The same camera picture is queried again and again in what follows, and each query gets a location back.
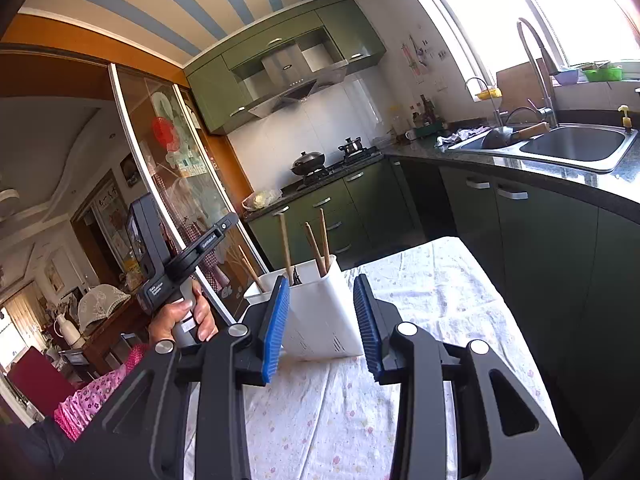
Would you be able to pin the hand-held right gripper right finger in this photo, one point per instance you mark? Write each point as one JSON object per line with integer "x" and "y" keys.
{"x": 365, "y": 330}

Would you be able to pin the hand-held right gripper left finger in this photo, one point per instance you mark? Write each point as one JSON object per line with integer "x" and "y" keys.
{"x": 276, "y": 330}

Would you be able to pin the white utensil holder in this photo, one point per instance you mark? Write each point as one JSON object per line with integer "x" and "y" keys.
{"x": 320, "y": 310}

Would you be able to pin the brown wooden chopstick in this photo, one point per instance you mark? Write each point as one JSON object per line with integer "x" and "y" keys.
{"x": 286, "y": 250}
{"x": 325, "y": 240}
{"x": 250, "y": 270}
{"x": 315, "y": 250}

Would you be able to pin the person's left forearm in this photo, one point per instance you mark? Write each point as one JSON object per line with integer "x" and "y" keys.
{"x": 95, "y": 395}

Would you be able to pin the person's left hand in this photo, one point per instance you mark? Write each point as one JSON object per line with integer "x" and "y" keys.
{"x": 205, "y": 317}

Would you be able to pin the black utensil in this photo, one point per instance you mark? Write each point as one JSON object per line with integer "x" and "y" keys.
{"x": 296, "y": 276}

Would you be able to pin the white lace food cover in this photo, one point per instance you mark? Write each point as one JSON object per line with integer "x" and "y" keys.
{"x": 102, "y": 305}

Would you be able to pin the white floral tablecloth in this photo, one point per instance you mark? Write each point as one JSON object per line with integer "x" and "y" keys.
{"x": 425, "y": 300}

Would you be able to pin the white thermos jug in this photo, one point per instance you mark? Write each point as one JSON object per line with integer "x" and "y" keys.
{"x": 67, "y": 330}

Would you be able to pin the white plastic bag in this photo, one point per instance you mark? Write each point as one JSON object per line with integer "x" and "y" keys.
{"x": 260, "y": 200}

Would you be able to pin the printed glass sliding door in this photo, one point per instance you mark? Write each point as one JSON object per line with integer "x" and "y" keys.
{"x": 165, "y": 125}

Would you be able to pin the red chair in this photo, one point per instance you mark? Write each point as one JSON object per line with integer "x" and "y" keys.
{"x": 37, "y": 382}

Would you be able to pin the black wok with lid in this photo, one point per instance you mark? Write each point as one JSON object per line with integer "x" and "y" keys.
{"x": 307, "y": 162}

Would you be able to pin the black gas stove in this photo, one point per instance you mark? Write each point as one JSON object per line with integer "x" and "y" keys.
{"x": 350, "y": 160}

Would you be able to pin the small steel pot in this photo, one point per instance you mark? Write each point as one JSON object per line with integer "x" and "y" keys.
{"x": 351, "y": 146}

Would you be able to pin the green lower cabinets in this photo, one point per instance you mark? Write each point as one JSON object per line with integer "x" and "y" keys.
{"x": 540, "y": 240}

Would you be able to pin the green cabinets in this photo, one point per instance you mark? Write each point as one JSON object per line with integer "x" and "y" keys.
{"x": 540, "y": 240}
{"x": 345, "y": 25}

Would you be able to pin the white cup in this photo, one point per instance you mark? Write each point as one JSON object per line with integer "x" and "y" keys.
{"x": 411, "y": 135}

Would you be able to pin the green bottle tray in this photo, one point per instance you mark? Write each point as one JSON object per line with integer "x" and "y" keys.
{"x": 427, "y": 131}

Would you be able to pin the clear oil bottle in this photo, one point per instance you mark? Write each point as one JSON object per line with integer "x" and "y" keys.
{"x": 397, "y": 120}

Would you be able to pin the crumpled dish cloth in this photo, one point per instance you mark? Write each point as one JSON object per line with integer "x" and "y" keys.
{"x": 457, "y": 137}

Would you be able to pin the steel range hood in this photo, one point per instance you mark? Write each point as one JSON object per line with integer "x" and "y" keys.
{"x": 285, "y": 67}

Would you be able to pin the dark stone countertop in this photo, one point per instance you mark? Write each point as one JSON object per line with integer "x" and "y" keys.
{"x": 550, "y": 172}

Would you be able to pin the small steel faucet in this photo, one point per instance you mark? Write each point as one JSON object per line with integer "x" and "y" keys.
{"x": 492, "y": 105}

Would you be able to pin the yellow sponge basket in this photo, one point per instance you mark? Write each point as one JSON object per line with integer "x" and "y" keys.
{"x": 487, "y": 94}

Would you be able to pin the steel sink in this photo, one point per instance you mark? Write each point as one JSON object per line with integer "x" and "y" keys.
{"x": 575, "y": 146}

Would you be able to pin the wooden cutting board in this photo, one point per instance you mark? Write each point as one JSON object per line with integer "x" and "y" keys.
{"x": 515, "y": 90}

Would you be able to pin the green upper cabinets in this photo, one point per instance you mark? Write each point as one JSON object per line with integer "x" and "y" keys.
{"x": 345, "y": 25}

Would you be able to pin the tall steel faucet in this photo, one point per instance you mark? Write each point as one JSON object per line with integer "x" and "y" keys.
{"x": 545, "y": 80}

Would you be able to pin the purple plastic bowl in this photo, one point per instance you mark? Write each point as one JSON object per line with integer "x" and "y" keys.
{"x": 566, "y": 78}

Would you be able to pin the yellow top soap dispenser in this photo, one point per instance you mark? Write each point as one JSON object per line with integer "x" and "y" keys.
{"x": 624, "y": 117}

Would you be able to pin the green plastic basket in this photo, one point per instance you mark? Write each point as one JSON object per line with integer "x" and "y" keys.
{"x": 602, "y": 75}

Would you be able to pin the kitchen window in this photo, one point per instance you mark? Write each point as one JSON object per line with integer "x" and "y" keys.
{"x": 575, "y": 10}

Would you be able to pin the framed wall picture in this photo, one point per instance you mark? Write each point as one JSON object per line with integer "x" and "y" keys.
{"x": 131, "y": 170}

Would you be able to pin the white wall socket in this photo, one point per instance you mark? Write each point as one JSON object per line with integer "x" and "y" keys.
{"x": 442, "y": 84}

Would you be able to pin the hanging wall decoration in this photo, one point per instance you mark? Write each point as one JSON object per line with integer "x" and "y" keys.
{"x": 415, "y": 55}

